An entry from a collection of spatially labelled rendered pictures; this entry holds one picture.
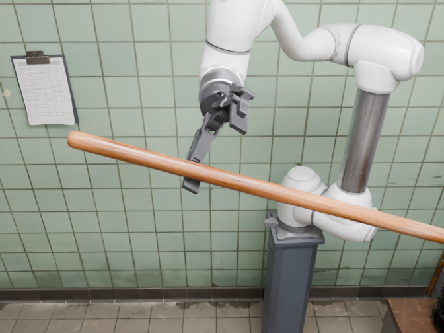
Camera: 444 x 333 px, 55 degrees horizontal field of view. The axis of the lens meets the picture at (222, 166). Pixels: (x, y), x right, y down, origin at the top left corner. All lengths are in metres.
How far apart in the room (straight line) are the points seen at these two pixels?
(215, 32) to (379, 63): 0.58
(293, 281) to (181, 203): 0.74
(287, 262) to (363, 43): 0.94
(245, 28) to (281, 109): 1.13
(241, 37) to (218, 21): 0.06
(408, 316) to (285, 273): 0.61
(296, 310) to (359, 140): 0.95
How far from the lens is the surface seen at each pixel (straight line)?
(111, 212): 2.39
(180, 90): 1.94
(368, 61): 1.34
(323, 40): 1.31
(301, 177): 1.62
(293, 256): 1.81
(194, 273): 2.66
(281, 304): 2.04
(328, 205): 0.79
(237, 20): 0.89
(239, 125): 0.67
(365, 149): 1.46
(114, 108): 2.03
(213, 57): 0.92
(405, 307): 2.21
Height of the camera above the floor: 2.20
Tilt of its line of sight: 34 degrees down
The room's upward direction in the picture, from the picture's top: straight up
